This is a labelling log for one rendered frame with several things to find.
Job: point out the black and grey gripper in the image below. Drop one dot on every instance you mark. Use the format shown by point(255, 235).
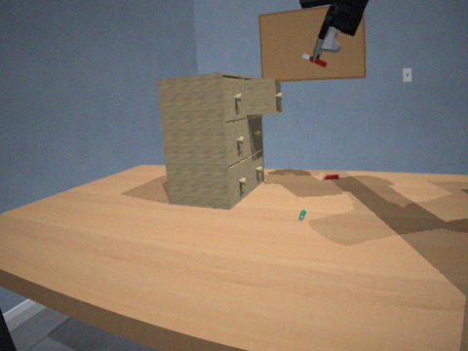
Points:
point(338, 15)

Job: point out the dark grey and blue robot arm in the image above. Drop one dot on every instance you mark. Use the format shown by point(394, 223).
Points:
point(314, 3)

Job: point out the white and red eraser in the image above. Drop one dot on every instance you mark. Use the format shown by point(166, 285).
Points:
point(318, 61)

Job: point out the tan wooden chest of drawers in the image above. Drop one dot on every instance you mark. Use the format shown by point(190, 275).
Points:
point(194, 136)

